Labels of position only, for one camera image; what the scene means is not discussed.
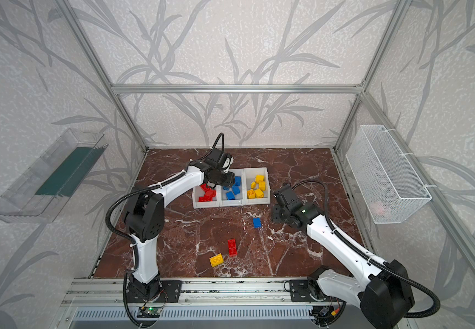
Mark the long red lego brick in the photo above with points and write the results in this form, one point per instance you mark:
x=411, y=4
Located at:
x=232, y=247

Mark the aluminium frame rail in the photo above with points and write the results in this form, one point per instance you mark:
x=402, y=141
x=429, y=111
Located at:
x=259, y=291

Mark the white wire mesh basket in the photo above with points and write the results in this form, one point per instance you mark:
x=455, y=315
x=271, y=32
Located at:
x=384, y=174

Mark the white middle bin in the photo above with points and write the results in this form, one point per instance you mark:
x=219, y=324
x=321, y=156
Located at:
x=235, y=195

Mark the white right bin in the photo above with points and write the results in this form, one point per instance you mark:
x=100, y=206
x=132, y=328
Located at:
x=249, y=176

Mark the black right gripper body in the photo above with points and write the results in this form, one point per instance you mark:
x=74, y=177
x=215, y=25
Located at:
x=279, y=216

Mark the clear plastic wall tray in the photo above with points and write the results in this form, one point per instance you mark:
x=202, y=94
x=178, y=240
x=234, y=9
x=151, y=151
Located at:
x=42, y=191

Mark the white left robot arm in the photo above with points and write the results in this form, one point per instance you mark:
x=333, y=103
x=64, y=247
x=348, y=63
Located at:
x=145, y=214

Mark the white bin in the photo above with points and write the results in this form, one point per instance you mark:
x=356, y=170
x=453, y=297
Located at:
x=235, y=195
x=199, y=192
x=249, y=176

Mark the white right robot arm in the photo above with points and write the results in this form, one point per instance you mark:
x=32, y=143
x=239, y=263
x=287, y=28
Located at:
x=382, y=290

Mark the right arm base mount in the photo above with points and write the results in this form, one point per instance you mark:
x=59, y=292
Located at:
x=307, y=290

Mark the pink object in basket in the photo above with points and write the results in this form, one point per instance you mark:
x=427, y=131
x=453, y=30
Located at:
x=379, y=209

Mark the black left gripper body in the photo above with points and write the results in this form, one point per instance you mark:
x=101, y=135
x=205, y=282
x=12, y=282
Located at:
x=222, y=178

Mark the white left bin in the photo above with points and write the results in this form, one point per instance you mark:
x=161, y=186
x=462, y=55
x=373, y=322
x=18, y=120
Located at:
x=199, y=192

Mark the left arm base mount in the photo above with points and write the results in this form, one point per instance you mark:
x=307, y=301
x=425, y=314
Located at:
x=157, y=290

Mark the green circuit board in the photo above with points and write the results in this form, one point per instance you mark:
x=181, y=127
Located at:
x=149, y=312

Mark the yellow square lego brick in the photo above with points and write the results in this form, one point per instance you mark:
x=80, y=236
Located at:
x=251, y=194

